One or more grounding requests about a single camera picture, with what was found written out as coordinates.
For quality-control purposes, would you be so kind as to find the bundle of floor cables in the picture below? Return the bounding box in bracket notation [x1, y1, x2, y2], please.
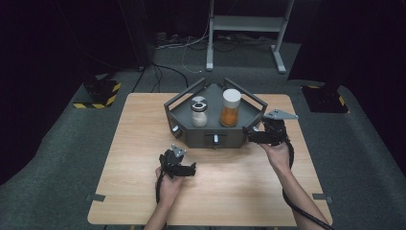
[154, 30, 276, 54]

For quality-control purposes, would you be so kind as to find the dark grey corner rack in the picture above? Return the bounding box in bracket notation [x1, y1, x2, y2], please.
[163, 77, 269, 150]

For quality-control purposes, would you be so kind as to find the orange spice jar white lid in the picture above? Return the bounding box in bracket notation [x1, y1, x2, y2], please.
[218, 88, 242, 128]

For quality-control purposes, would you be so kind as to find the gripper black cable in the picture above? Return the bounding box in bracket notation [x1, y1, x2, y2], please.
[281, 137, 336, 230]
[154, 172, 168, 205]

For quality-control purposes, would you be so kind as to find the person's left hand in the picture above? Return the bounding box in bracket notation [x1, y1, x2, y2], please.
[154, 166, 187, 209]

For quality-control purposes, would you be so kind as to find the person's right hand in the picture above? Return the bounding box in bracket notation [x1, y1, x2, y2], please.
[258, 140, 294, 176]

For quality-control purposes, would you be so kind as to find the grey tape strip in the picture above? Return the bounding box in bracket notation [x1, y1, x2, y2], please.
[311, 193, 334, 204]
[84, 193, 106, 203]

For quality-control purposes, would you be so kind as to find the white floor cable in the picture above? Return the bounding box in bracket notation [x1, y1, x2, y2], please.
[181, 18, 211, 75]

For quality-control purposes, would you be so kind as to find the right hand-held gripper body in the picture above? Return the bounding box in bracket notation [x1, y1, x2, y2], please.
[260, 108, 300, 148]

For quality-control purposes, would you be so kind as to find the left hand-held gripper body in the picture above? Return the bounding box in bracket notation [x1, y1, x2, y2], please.
[158, 144, 188, 179]

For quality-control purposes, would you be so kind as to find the grey metal stand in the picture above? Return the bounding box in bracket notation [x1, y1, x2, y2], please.
[205, 0, 296, 75]

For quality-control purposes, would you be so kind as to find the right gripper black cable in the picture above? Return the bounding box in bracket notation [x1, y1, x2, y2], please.
[281, 137, 336, 230]

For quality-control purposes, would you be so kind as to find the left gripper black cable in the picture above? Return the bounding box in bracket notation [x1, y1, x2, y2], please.
[154, 172, 168, 205]

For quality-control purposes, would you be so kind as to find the black yellow striped floor base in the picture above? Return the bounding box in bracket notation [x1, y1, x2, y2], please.
[73, 73, 123, 110]
[301, 80, 350, 114]

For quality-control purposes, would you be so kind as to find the black floor cable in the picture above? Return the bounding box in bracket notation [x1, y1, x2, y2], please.
[149, 61, 190, 94]

